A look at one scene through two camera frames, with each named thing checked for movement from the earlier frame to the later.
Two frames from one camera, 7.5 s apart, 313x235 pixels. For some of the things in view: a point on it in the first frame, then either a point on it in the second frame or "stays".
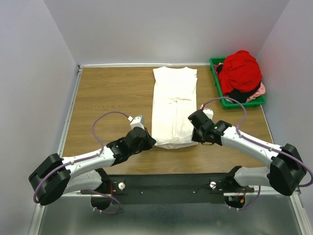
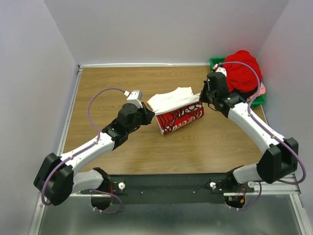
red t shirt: x=241 y=72 stays
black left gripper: x=149 y=141 -> x=147 y=114
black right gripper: x=195 y=138 -> x=202 y=97
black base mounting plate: x=170 y=188 stays
